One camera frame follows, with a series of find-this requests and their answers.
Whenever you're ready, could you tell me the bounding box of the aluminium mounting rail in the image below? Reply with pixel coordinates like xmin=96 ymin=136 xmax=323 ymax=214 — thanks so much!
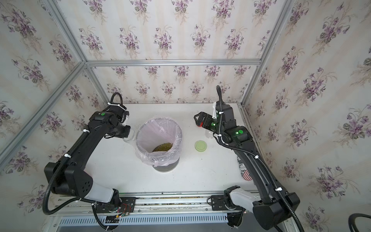
xmin=54 ymin=189 xmax=292 ymax=217

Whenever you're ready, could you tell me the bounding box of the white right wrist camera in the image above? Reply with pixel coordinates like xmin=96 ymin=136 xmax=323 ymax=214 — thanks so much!
xmin=212 ymin=102 xmax=218 ymax=119

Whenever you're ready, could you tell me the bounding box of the light green jar lid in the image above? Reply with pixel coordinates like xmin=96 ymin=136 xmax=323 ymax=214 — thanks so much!
xmin=195 ymin=140 xmax=207 ymax=152

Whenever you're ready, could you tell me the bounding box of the clear plastic jar of beans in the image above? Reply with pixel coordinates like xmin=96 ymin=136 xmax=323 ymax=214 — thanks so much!
xmin=205 ymin=130 xmax=214 ymax=139

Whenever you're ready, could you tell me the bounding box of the white vented cable duct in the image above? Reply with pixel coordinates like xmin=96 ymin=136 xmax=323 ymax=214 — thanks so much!
xmin=59 ymin=213 xmax=228 ymax=227

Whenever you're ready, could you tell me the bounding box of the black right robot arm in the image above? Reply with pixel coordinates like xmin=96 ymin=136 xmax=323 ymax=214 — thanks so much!
xmin=194 ymin=86 xmax=304 ymax=232

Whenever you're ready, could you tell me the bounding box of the printed can with flag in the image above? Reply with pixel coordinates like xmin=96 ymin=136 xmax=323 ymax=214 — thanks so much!
xmin=237 ymin=157 xmax=253 ymax=181

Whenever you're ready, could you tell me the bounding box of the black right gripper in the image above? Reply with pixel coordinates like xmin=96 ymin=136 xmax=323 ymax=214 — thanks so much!
xmin=195 ymin=111 xmax=227 ymax=136

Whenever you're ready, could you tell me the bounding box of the mesh bin with pink bag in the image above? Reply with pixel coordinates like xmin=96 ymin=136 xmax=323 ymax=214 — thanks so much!
xmin=134 ymin=118 xmax=183 ymax=173

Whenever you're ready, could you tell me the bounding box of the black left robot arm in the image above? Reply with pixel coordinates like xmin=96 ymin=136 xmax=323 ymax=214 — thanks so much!
xmin=42 ymin=92 xmax=131 ymax=217

